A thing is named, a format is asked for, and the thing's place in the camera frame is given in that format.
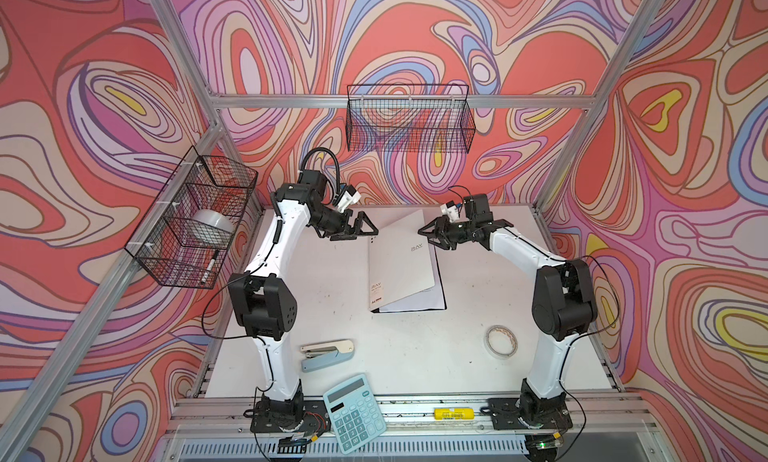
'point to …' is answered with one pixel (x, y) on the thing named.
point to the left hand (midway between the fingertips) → (366, 232)
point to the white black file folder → (403, 268)
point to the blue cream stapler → (327, 355)
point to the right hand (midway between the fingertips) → (423, 240)
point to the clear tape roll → (511, 335)
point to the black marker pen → (210, 266)
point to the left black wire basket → (188, 231)
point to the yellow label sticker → (453, 413)
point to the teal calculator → (354, 413)
